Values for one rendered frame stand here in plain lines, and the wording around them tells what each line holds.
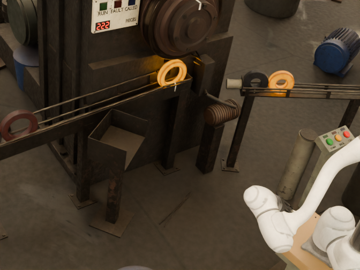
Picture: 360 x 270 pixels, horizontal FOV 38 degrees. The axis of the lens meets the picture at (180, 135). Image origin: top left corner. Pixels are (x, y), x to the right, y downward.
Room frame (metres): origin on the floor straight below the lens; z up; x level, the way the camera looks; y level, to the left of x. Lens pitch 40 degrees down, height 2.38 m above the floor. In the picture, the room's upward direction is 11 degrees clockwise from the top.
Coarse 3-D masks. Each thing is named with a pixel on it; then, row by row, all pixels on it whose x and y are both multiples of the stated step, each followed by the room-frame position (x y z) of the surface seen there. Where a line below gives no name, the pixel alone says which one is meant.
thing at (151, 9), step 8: (152, 0) 2.35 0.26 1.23; (160, 0) 2.32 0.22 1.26; (152, 8) 2.32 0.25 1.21; (160, 8) 2.32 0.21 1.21; (144, 16) 2.34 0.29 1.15; (152, 16) 2.29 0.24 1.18; (144, 24) 2.33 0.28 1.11; (152, 24) 2.30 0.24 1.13; (216, 24) 2.59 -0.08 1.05; (144, 32) 2.33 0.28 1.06; (152, 32) 2.30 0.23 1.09; (152, 40) 2.30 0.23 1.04; (152, 48) 2.31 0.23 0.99; (160, 56) 2.35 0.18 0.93; (168, 56) 2.39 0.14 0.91; (176, 56) 2.42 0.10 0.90; (184, 56) 2.46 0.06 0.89
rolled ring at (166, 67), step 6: (174, 60) 2.48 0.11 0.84; (180, 60) 2.51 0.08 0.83; (162, 66) 2.43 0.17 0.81; (168, 66) 2.43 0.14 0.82; (174, 66) 2.45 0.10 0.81; (180, 66) 2.48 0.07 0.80; (162, 72) 2.41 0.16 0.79; (180, 72) 2.51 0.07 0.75; (162, 78) 2.41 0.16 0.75; (180, 78) 2.49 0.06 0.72; (162, 84) 2.41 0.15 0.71
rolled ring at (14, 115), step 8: (16, 112) 1.85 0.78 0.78; (24, 112) 1.87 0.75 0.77; (8, 120) 1.81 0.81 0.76; (16, 120) 1.84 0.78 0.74; (32, 120) 1.89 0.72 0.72; (0, 128) 1.80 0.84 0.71; (8, 128) 1.81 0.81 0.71; (32, 128) 1.89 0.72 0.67; (8, 136) 1.80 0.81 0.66; (16, 136) 1.85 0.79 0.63
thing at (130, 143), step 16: (112, 112) 2.09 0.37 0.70; (96, 128) 1.93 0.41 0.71; (112, 128) 2.07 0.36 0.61; (128, 128) 2.07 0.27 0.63; (144, 128) 2.05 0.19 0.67; (96, 144) 1.83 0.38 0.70; (112, 144) 1.96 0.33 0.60; (128, 144) 1.98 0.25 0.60; (96, 160) 1.83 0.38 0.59; (112, 160) 1.81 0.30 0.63; (128, 160) 1.87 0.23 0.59; (112, 176) 1.94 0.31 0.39; (112, 192) 1.94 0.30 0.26; (112, 208) 1.94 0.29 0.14; (96, 224) 1.91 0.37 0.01; (112, 224) 1.93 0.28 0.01
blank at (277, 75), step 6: (276, 72) 2.65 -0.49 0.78; (282, 72) 2.65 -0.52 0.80; (288, 72) 2.66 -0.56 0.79; (270, 78) 2.64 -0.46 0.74; (276, 78) 2.63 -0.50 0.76; (282, 78) 2.64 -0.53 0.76; (288, 78) 2.64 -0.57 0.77; (270, 84) 2.63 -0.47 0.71; (288, 84) 2.64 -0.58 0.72; (276, 90) 2.64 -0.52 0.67
